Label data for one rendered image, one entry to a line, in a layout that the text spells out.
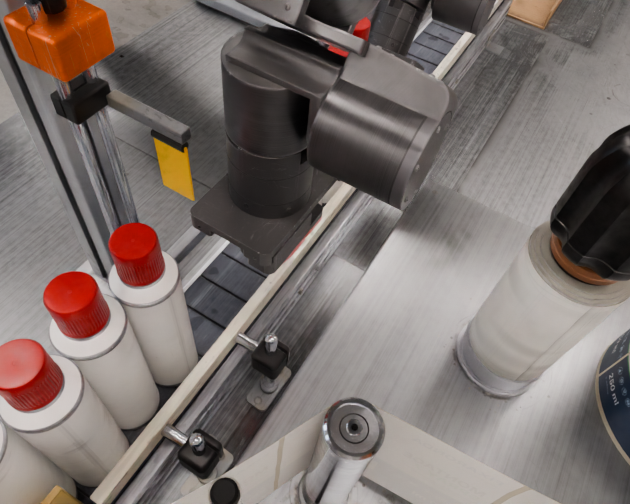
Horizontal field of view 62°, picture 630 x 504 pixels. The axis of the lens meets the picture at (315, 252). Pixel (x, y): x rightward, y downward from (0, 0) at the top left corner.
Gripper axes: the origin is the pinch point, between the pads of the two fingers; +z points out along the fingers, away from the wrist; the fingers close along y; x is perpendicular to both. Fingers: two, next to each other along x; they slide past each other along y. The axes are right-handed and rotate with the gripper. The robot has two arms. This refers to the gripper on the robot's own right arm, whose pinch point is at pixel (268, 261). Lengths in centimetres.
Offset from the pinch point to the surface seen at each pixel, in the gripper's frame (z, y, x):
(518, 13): 18, 90, 0
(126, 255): -6.9, -9.0, 5.4
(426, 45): 13, 60, 8
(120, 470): 10.1, -18.2, 2.0
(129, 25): 100, 129, 161
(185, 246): 5.3, 0.0, 9.6
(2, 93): 101, 65, 166
